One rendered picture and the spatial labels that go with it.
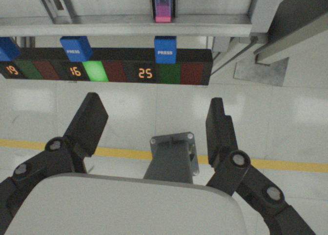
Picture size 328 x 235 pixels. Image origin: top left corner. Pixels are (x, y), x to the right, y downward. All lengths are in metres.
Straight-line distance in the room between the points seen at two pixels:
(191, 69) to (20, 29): 0.20
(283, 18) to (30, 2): 0.29
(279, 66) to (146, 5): 0.90
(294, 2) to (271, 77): 0.76
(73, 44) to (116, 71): 0.06
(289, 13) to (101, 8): 0.21
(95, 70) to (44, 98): 0.95
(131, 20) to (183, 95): 0.74
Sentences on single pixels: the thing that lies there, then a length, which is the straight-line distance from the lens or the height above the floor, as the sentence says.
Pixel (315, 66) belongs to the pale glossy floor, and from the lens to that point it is 1.13.
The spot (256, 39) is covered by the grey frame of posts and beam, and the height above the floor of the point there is 0.63.
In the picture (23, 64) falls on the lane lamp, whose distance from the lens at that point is 0.33.
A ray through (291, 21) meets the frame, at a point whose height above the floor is 0.69.
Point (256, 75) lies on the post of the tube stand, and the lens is 0.97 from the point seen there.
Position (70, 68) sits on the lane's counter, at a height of 0.66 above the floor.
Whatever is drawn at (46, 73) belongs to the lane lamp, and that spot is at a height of 0.65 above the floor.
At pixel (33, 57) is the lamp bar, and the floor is 0.67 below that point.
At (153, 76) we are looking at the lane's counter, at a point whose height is 0.65.
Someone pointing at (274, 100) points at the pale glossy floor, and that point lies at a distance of 1.01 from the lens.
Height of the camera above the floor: 0.89
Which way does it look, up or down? 82 degrees down
